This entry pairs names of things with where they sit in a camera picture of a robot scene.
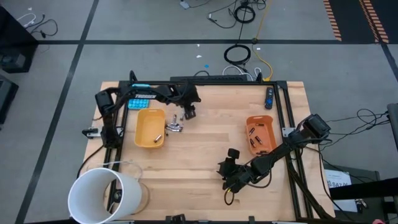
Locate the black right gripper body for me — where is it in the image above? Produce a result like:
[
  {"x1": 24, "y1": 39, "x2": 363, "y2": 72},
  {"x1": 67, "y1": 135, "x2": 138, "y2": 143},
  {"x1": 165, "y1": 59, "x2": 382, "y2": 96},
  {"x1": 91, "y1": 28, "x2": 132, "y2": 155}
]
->
[{"x1": 222, "y1": 158, "x2": 254, "y2": 193}]

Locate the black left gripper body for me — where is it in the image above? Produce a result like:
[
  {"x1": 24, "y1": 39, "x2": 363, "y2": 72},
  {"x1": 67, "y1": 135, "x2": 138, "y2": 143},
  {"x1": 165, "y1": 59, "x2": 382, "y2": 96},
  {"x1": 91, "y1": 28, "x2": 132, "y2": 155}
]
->
[{"x1": 175, "y1": 84, "x2": 202, "y2": 108}]

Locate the yellow plastic bin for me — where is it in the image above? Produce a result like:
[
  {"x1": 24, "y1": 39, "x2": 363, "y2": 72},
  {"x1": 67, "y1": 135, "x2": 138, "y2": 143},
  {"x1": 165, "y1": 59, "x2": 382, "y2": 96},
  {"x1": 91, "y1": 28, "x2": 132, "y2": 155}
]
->
[{"x1": 134, "y1": 108, "x2": 167, "y2": 149}]

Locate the blue calculator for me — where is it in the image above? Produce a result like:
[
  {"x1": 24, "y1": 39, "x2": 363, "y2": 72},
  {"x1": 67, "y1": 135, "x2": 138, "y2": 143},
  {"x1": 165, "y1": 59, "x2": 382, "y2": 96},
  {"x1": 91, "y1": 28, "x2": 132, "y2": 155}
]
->
[{"x1": 127, "y1": 83, "x2": 150, "y2": 110}]

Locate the orange plastic bin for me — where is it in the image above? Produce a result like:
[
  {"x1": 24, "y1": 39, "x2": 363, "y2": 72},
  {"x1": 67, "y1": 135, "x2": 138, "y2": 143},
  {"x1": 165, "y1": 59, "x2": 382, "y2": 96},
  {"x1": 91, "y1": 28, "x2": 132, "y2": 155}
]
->
[{"x1": 245, "y1": 114, "x2": 278, "y2": 156}]

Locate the black remote control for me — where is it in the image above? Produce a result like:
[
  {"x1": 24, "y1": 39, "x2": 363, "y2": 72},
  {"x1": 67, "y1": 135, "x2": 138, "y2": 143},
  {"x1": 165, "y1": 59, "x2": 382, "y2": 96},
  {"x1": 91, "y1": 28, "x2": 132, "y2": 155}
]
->
[{"x1": 264, "y1": 86, "x2": 275, "y2": 110}]

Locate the clear round lamp base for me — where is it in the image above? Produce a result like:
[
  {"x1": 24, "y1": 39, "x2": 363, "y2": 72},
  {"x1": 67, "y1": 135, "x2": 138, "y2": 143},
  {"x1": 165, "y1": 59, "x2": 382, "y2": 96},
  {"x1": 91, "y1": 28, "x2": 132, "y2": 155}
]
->
[{"x1": 107, "y1": 160, "x2": 151, "y2": 215}]

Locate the white paper sheet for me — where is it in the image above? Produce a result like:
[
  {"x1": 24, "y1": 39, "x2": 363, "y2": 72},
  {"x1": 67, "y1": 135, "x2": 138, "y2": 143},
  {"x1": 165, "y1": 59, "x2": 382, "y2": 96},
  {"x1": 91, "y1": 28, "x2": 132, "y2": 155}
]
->
[{"x1": 324, "y1": 169, "x2": 358, "y2": 213}]

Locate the black side table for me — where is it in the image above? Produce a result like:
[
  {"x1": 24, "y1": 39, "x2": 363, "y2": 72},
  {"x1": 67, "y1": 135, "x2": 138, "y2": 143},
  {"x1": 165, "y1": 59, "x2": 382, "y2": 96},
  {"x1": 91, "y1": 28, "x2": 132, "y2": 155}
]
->
[{"x1": 323, "y1": 163, "x2": 398, "y2": 224}]

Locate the black equipment box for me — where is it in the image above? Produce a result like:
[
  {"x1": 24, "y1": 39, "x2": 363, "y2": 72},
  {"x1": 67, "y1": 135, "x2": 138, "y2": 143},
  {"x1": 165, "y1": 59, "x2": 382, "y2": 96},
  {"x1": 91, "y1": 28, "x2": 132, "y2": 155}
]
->
[{"x1": 0, "y1": 74, "x2": 19, "y2": 125}]

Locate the black cabinet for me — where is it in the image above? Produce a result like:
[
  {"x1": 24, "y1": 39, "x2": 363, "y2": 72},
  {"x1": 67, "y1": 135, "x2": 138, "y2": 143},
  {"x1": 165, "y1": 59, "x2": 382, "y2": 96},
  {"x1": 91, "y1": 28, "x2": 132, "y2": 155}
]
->
[{"x1": 0, "y1": 5, "x2": 39, "y2": 74}]

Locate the black metal table frame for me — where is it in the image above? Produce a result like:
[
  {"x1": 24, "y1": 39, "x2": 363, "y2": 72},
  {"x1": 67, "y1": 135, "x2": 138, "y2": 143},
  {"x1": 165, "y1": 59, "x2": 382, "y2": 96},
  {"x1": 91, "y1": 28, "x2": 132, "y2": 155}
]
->
[{"x1": 105, "y1": 70, "x2": 335, "y2": 222}]

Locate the coiled black cable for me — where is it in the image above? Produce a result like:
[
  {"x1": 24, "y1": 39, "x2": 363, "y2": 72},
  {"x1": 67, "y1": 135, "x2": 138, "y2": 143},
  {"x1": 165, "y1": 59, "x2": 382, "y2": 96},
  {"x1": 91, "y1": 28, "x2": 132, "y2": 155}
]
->
[
  {"x1": 233, "y1": 4, "x2": 257, "y2": 24},
  {"x1": 223, "y1": 44, "x2": 252, "y2": 65}
]

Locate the black cable bundle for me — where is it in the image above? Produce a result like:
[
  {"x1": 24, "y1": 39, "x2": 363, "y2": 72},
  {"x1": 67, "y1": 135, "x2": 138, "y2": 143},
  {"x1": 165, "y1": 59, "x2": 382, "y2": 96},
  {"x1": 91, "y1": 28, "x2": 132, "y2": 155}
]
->
[{"x1": 287, "y1": 155, "x2": 332, "y2": 220}]

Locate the black cable with plug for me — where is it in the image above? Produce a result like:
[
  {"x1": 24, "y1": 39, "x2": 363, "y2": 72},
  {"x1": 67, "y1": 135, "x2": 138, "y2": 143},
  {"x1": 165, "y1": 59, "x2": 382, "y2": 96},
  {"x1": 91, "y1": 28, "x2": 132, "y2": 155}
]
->
[{"x1": 206, "y1": 12, "x2": 239, "y2": 30}]

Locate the thin white lamp cable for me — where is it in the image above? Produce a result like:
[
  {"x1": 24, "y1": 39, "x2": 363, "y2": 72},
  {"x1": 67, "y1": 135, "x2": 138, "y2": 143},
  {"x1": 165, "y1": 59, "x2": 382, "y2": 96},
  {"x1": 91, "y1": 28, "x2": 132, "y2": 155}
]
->
[{"x1": 99, "y1": 159, "x2": 142, "y2": 181}]

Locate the yellow floor cable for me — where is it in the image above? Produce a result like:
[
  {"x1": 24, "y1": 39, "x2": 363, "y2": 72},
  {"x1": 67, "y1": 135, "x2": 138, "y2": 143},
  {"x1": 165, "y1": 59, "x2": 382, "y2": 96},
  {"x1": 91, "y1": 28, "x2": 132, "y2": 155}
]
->
[{"x1": 251, "y1": 0, "x2": 274, "y2": 82}]

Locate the thin black floor cable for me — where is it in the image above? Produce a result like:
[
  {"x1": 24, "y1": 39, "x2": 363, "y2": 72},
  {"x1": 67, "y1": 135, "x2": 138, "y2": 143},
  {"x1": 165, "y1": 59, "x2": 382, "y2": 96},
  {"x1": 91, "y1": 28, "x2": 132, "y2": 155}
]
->
[{"x1": 29, "y1": 18, "x2": 59, "y2": 39}]

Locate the thin white floor cable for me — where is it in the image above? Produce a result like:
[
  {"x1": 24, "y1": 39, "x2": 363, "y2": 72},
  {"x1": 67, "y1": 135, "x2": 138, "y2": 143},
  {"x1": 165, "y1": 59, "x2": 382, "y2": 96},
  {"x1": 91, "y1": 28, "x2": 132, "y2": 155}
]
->
[{"x1": 16, "y1": 12, "x2": 37, "y2": 28}]

